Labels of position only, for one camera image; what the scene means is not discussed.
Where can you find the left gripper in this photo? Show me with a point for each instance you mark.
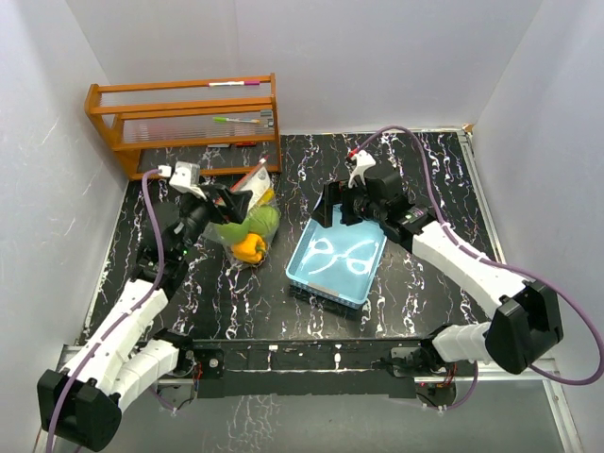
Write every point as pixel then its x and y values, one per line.
pixel 234 203

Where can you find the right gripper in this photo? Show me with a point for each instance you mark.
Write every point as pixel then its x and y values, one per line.
pixel 336 193

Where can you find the clear zip top bag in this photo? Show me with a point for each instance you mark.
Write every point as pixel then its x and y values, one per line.
pixel 257 181

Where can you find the green cabbage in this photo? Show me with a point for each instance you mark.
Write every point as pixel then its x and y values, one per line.
pixel 264 220
pixel 232 233

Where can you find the orange bell pepper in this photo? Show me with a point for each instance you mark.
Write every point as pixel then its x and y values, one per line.
pixel 250 250

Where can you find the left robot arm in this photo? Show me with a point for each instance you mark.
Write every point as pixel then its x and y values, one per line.
pixel 122 321

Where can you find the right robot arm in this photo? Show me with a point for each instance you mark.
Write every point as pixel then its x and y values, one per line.
pixel 524 319

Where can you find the light blue plastic basket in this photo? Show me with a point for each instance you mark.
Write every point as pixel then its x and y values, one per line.
pixel 338 263

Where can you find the green yellow pen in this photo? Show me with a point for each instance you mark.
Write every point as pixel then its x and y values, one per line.
pixel 218 119

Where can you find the wooden shelf rack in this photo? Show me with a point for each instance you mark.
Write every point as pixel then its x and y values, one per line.
pixel 134 118

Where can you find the white pink pen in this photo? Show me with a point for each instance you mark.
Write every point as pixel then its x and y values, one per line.
pixel 234 83

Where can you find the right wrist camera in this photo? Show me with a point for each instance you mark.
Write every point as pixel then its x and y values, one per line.
pixel 361 161

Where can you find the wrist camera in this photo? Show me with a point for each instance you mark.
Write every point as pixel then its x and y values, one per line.
pixel 183 177
pixel 361 161

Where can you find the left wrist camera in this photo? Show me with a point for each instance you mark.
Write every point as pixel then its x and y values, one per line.
pixel 183 177

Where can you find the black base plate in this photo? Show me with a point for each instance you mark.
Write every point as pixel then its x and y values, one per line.
pixel 316 367

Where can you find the aluminium frame rail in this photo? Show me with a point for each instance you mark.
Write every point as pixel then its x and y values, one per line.
pixel 84 399

